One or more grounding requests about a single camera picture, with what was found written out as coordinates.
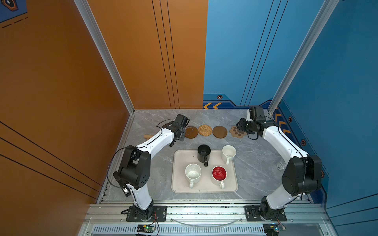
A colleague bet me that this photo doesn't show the cream white mug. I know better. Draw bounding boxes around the cream white mug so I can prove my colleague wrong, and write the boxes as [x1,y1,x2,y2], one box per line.
[221,145,237,165]

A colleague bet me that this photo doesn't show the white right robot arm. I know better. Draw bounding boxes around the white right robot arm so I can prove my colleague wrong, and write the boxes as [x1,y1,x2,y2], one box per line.
[236,106,322,221]

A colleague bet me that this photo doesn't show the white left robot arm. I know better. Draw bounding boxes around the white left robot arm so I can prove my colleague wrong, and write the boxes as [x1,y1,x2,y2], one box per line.
[113,114,190,220]

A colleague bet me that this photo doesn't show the glossy dark brown coaster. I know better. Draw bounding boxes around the glossy dark brown coaster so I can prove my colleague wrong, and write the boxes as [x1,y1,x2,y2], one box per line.
[185,126,198,139]

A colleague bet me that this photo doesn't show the cork paw print coaster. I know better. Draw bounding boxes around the cork paw print coaster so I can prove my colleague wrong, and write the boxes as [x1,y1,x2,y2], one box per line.
[229,126,247,139]

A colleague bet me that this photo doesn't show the round woven rattan coaster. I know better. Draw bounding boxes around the round woven rattan coaster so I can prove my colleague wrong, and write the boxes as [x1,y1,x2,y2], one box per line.
[198,125,212,137]

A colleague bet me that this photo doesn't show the black mug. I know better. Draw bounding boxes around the black mug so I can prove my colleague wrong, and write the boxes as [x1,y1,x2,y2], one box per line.
[197,145,211,167]

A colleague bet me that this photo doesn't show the round brown wooden coaster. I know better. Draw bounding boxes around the round brown wooden coaster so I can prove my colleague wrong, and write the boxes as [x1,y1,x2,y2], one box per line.
[212,126,228,139]

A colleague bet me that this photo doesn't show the clear glass cup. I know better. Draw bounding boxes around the clear glass cup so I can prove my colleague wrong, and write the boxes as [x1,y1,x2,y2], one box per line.
[277,159,286,172]

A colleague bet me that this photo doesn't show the white ribbed mug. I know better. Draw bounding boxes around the white ribbed mug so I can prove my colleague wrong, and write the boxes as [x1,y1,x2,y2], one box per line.
[185,163,202,188]

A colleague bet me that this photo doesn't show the beige serving tray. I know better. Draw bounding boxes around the beige serving tray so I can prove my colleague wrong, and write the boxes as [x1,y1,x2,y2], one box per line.
[171,149,238,193]

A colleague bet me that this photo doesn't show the red interior white mug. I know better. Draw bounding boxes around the red interior white mug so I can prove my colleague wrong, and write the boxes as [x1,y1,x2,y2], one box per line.
[211,166,227,189]

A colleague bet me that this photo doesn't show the black stapler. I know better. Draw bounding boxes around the black stapler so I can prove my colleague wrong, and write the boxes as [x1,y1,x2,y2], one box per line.
[121,184,133,197]

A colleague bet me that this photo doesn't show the circuit board right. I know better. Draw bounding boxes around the circuit board right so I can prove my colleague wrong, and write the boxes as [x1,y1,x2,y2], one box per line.
[263,224,286,236]

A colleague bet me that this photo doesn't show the green circuit board left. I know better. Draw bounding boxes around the green circuit board left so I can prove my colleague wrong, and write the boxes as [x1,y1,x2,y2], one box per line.
[136,224,158,236]

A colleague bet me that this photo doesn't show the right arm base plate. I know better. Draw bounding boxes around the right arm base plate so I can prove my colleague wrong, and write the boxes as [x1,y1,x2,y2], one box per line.
[244,205,287,222]

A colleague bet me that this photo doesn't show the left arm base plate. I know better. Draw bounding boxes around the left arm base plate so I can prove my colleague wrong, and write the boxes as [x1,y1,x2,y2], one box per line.
[126,205,167,222]

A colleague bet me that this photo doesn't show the aluminium corner post left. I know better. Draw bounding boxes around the aluminium corner post left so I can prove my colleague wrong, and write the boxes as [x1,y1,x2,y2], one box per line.
[73,0,136,115]

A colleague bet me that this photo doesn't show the aluminium corner post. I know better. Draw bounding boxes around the aluminium corner post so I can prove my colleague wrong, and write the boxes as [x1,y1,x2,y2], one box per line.
[73,0,136,115]
[267,0,339,115]

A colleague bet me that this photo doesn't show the aluminium front rail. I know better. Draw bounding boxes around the aluminium front rail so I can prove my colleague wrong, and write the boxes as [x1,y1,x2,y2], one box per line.
[78,201,337,236]

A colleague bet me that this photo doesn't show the aluminium corner post right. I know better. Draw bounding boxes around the aluminium corner post right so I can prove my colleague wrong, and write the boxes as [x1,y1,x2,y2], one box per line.
[267,0,339,115]

